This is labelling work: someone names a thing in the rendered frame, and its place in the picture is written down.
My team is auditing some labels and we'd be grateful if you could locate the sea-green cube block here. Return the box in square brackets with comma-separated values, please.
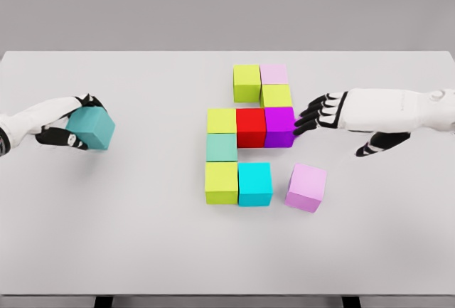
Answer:
[205, 132, 239, 164]

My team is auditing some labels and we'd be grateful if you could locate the red cube block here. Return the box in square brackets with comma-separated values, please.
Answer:
[235, 107, 267, 149]

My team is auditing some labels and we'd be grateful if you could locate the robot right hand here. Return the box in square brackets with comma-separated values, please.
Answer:
[292, 89, 412, 159]

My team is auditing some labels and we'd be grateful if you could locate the pale pink cube block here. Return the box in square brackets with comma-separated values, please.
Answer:
[284, 164, 328, 213]
[259, 64, 289, 86]

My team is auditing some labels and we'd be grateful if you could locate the yellow-green cube block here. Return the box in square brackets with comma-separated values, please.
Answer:
[206, 107, 238, 134]
[232, 64, 262, 103]
[204, 161, 240, 206]
[259, 84, 294, 109]

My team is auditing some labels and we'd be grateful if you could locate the purple cube block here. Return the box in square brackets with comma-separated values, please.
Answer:
[264, 106, 299, 149]

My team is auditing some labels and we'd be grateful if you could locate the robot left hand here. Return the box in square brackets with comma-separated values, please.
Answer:
[32, 92, 108, 152]

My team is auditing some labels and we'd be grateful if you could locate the teal cube block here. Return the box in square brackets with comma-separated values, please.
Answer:
[65, 106, 117, 152]

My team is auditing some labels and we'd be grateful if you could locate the cyan cube block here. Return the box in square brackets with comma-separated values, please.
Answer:
[237, 161, 274, 208]

